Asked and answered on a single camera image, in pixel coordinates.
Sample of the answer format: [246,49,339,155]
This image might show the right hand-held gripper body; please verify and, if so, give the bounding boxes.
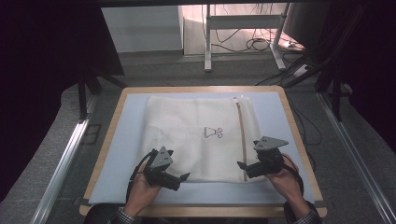
[247,135,290,179]

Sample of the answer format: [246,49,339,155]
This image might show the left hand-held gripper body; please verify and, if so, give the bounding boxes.
[143,146,182,191]

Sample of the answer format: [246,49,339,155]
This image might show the white mesh laundry bag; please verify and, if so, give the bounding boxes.
[136,94,266,184]

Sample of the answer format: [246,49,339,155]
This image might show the person's left hand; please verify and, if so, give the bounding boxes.
[124,163,163,217]

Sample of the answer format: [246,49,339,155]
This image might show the person's right hand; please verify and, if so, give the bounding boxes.
[265,154,308,219]

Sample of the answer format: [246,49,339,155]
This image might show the light blue mat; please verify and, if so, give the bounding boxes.
[88,91,316,206]

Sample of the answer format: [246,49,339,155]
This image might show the wooden table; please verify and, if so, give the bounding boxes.
[78,85,328,218]

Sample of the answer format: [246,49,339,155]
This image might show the dark floor vent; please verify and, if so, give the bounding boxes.
[81,123,103,146]

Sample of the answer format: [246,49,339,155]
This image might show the white power strip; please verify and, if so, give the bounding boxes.
[292,63,313,78]

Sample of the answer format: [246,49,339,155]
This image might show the black metal stand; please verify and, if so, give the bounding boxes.
[76,71,129,122]
[281,6,353,122]

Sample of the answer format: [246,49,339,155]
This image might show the white cabinet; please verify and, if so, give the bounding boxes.
[101,6,185,54]

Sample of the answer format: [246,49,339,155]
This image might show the dark curtain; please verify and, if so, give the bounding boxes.
[339,0,396,154]
[0,0,124,203]

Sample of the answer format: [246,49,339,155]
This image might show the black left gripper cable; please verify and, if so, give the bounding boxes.
[125,148,159,201]

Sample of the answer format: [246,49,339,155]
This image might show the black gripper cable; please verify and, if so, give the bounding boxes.
[125,148,159,201]
[279,153,305,195]

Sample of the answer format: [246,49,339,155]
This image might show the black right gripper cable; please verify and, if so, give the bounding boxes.
[279,153,305,195]

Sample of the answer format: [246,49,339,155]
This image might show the thin black floor cable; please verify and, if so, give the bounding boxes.
[288,96,323,147]

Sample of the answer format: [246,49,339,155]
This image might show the aluminium rail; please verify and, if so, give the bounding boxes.
[316,91,396,224]
[29,96,98,224]

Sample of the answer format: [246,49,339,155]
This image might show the tangled black floor cables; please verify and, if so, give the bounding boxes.
[211,27,301,54]

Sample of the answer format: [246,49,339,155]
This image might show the white desk frame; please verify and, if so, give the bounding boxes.
[204,3,290,73]

